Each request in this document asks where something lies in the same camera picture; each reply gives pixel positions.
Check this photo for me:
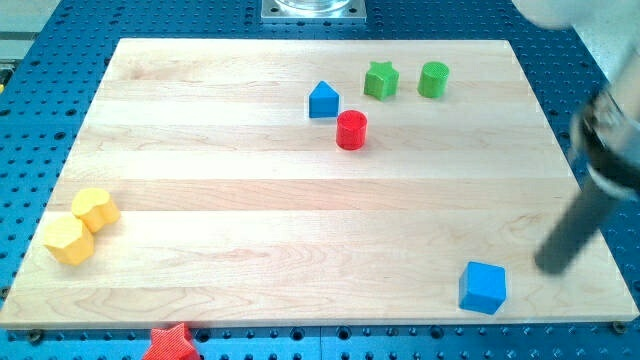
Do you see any blue cube block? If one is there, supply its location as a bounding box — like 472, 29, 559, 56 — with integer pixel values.
458, 261, 507, 315

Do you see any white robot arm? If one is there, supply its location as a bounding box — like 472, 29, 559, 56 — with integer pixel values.
514, 0, 639, 199

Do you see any red cylinder block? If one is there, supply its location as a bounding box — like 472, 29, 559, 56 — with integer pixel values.
336, 110, 368, 150

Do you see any blue triangle block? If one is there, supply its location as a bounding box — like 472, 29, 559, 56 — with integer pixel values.
308, 81, 340, 118

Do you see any wooden board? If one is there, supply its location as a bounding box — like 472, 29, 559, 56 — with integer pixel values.
1, 38, 638, 329

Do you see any green star block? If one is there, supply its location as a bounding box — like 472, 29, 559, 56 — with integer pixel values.
363, 61, 399, 100

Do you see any green cylinder block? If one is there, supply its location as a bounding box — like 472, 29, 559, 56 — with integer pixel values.
417, 61, 450, 98

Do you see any red star block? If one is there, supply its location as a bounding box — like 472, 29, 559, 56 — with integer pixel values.
142, 323, 201, 360

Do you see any yellow heart block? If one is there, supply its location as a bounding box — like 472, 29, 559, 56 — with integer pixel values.
71, 188, 121, 233

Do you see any yellow hexagon block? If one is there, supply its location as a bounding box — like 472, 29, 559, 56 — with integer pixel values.
43, 215, 95, 266

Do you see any black pusher rod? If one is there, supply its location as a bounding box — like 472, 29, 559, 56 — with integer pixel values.
534, 176, 619, 275

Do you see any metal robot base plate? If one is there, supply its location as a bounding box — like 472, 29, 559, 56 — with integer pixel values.
260, 0, 367, 22

